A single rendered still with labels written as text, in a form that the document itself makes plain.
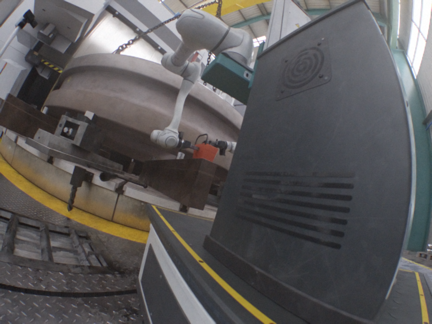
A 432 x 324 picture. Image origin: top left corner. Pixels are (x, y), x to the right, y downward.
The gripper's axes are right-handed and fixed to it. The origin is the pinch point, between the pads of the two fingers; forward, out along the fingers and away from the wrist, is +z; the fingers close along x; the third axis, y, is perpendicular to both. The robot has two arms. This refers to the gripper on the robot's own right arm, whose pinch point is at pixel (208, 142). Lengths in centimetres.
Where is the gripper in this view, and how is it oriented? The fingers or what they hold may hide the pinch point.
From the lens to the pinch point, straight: 153.0
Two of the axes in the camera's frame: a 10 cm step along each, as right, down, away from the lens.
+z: -8.3, -1.3, -5.5
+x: 5.5, 0.0, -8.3
